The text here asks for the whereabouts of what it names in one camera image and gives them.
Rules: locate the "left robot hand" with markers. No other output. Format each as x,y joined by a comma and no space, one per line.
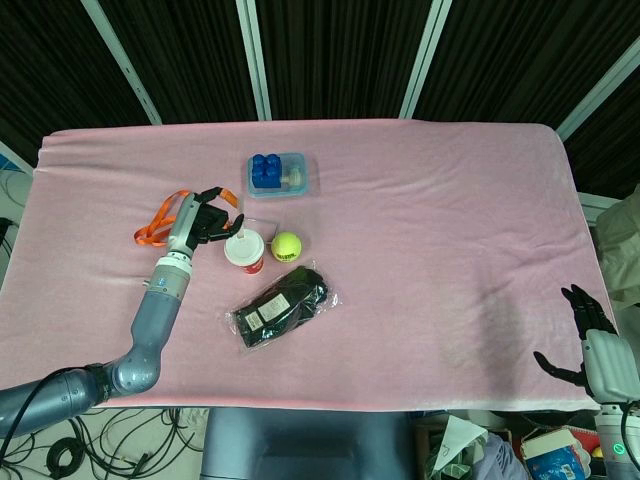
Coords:
186,225

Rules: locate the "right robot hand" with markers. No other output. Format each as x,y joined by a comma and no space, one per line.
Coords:
602,355

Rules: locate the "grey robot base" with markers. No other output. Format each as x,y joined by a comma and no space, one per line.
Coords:
305,445

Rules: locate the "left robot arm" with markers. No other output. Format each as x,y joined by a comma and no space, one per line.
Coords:
145,325

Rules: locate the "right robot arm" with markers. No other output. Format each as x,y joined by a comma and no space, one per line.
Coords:
619,440

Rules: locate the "red white paper cup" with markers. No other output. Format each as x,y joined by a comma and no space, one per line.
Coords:
245,252

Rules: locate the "blue toy building block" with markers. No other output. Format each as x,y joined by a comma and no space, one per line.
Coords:
266,171

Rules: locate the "yellow tennis ball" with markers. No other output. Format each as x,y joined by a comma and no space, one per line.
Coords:
286,246

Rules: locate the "clear blue plastic tray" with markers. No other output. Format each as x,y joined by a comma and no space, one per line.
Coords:
283,176

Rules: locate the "blue white box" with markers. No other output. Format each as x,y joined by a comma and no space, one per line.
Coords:
552,457

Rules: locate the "small beige plastic part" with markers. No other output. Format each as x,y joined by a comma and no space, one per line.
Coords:
293,177

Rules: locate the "black item in plastic bag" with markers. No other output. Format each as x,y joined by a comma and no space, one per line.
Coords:
282,310

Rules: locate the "pink tablecloth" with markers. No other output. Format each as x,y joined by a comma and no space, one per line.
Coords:
350,260

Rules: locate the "white paper sheet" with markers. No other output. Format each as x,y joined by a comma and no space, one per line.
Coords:
455,442

